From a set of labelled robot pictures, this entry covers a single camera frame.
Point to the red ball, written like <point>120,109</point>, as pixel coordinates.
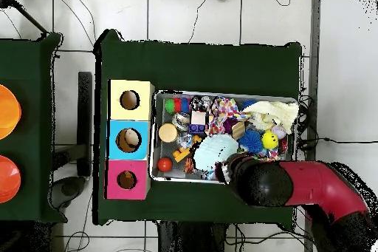
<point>165,164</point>

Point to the orange bowl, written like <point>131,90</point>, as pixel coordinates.
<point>7,179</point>
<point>7,112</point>

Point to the mint green cloth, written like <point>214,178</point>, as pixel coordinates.
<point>214,150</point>

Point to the colourful polka dot cloth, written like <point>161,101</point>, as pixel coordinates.
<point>223,113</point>

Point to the crushed silver can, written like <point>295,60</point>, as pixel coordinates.
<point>181,121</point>

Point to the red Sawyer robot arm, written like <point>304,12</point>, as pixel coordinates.
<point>319,184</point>

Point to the black stand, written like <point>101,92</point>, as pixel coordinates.
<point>85,116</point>

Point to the toy hamburger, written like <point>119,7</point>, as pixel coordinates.
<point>168,132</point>

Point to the shallow clear mesh bin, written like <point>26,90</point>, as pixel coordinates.
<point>155,145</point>

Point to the wooden box with three holes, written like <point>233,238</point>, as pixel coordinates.
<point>131,121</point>

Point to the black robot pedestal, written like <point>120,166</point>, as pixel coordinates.
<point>195,240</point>

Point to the orange flat plastic toy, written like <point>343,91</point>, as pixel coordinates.
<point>181,155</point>

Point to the orange striped tiger plush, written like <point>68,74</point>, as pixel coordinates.
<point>189,165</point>

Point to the blue spiky ball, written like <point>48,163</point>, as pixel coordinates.
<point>251,141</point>

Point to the cream yellow cloth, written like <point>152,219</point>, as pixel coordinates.
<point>274,113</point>

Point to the dark green table cloth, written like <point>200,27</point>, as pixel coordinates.
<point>195,66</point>
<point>32,86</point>

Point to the large yellow ball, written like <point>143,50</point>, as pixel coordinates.
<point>270,139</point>

